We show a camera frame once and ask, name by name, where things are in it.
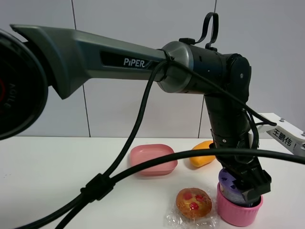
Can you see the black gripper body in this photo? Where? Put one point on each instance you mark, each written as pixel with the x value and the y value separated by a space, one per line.
pixel 241 161

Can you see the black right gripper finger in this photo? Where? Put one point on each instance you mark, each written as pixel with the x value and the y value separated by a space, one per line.
pixel 257 188

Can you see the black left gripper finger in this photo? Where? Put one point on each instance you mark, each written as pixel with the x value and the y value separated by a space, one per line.
pixel 235 185

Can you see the purple yogurt cup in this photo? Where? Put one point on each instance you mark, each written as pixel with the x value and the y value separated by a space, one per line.
pixel 233 196

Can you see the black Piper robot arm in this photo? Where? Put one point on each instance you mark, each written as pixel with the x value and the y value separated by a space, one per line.
pixel 65 59

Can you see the pink saucepan with black interior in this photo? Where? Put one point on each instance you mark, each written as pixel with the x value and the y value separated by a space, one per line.
pixel 234 214

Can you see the plastic wrapped fruit tart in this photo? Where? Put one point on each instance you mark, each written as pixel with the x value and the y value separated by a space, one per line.
pixel 192 208

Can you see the pink square plate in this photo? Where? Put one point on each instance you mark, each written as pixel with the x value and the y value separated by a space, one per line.
pixel 143 153

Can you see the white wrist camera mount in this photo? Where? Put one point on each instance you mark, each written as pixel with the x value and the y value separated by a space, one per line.
pixel 285 133

